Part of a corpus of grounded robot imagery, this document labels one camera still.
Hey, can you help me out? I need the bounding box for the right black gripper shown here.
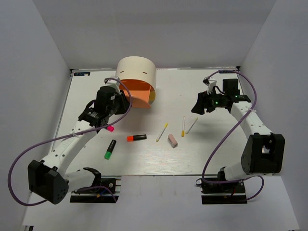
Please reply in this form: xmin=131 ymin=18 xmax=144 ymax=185
xmin=192 ymin=88 xmax=227 ymax=115

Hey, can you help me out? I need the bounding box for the left blue label sticker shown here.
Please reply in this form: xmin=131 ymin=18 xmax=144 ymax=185
xmin=74 ymin=72 xmax=90 ymax=77

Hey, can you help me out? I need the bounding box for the orange highlighter marker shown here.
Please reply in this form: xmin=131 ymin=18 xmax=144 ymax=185
xmin=127 ymin=134 xmax=147 ymax=142

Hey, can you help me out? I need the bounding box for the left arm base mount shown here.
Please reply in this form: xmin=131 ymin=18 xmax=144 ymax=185
xmin=70 ymin=176 xmax=122 ymax=204

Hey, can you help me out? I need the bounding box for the pink eraser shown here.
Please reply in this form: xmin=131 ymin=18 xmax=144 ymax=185
xmin=167 ymin=134 xmax=178 ymax=148

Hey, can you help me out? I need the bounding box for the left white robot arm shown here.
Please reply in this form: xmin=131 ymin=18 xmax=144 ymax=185
xmin=28 ymin=86 xmax=129 ymax=205

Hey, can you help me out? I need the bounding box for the yellow white pen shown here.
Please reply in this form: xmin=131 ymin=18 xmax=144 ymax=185
xmin=185 ymin=117 xmax=198 ymax=134
xmin=181 ymin=116 xmax=186 ymax=137
xmin=156 ymin=123 xmax=168 ymax=142

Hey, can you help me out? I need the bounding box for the purple cable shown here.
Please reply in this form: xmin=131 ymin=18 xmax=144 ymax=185
xmin=201 ymin=69 xmax=265 ymax=202
xmin=7 ymin=77 xmax=133 ymax=206

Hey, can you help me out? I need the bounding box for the pink highlighter marker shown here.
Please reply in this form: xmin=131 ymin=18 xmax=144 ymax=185
xmin=106 ymin=126 xmax=115 ymax=132

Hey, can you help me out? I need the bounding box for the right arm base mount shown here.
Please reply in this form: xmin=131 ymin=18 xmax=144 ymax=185
xmin=195 ymin=178 xmax=247 ymax=205

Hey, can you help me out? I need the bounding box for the orange drawer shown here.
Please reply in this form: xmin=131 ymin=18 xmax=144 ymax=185
xmin=122 ymin=79 xmax=156 ymax=108

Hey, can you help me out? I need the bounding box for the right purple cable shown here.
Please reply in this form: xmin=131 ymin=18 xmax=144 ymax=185
xmin=201 ymin=69 xmax=265 ymax=202

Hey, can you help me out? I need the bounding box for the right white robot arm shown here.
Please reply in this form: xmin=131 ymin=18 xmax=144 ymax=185
xmin=192 ymin=91 xmax=285 ymax=192

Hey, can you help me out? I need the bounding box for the green highlighter marker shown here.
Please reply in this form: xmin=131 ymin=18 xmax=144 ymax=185
xmin=104 ymin=140 xmax=116 ymax=160

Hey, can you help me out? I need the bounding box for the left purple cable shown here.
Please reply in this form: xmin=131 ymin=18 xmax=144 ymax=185
xmin=7 ymin=77 xmax=133 ymax=206

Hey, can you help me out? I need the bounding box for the cream round drawer organizer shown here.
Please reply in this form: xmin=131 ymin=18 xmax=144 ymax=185
xmin=115 ymin=56 xmax=156 ymax=99

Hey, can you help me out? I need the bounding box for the right blue label sticker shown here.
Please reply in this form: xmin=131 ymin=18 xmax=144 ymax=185
xmin=218 ymin=70 xmax=238 ymax=74

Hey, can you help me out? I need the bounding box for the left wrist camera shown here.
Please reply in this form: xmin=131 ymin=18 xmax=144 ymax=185
xmin=104 ymin=77 xmax=120 ymax=91

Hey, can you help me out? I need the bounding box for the blue label sticker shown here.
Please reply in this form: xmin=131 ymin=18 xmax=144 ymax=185
xmin=74 ymin=72 xmax=90 ymax=77
xmin=218 ymin=70 xmax=238 ymax=74

